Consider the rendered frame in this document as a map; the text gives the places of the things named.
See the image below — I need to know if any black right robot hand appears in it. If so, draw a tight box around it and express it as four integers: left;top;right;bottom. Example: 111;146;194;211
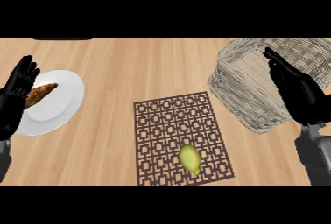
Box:
264;46;331;127

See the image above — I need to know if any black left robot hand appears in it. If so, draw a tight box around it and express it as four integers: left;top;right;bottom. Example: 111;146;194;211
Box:
0;54;42;142

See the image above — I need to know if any pale wicker basket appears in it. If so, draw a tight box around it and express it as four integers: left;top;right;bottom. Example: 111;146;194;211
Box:
207;38;331;135

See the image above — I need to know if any brown patterned placemat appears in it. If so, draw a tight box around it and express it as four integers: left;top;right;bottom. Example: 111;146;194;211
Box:
132;91;237;187

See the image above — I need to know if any yellow-green lemon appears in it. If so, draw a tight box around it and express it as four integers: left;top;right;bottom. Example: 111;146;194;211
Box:
178;143;203;176

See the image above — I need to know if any brown pastry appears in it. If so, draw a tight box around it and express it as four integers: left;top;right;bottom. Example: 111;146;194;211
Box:
24;82;60;109

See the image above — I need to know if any white round plate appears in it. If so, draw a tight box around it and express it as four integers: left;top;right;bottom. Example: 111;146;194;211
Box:
15;69;88;137

